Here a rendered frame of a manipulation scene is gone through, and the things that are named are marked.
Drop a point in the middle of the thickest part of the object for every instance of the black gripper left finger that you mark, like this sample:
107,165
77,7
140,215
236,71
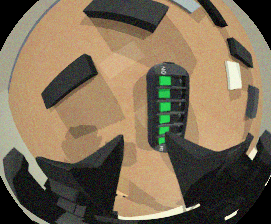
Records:
96,176

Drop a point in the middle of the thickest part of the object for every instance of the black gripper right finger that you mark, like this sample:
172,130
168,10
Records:
197,168

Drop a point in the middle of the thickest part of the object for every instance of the dark grey controller unit with white label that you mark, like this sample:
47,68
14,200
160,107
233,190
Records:
168,93

